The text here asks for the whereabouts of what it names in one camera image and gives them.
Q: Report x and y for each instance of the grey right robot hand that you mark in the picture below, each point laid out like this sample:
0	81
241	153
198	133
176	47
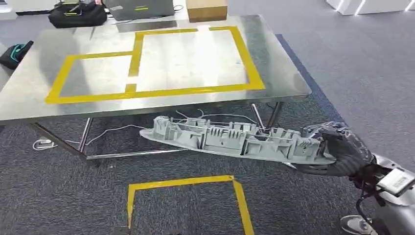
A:
347	152

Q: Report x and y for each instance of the long grey ribbed plastic part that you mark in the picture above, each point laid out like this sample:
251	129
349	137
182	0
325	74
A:
227	139

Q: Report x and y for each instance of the grey white shoe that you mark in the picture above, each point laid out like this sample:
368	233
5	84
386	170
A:
355	224

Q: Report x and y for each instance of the steel bench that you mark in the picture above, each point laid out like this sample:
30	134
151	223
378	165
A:
275	74

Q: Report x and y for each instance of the yellow tape on bench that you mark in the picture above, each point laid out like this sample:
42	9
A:
194	90

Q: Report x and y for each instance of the yellow tape on carpet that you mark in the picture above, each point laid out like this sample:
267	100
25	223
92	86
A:
181	182

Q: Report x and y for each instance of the cardboard box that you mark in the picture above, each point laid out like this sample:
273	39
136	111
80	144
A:
207	11

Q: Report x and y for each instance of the grey laptop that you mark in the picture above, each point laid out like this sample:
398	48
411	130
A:
139	9

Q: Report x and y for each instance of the white power adapter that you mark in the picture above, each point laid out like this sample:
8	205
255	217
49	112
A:
44	142

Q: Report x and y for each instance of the black bag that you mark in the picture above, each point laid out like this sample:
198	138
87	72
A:
77	14

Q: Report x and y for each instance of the black pouch with teal trim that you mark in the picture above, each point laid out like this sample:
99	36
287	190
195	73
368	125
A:
14	55

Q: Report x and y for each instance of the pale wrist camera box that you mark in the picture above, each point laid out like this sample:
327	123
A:
397	181

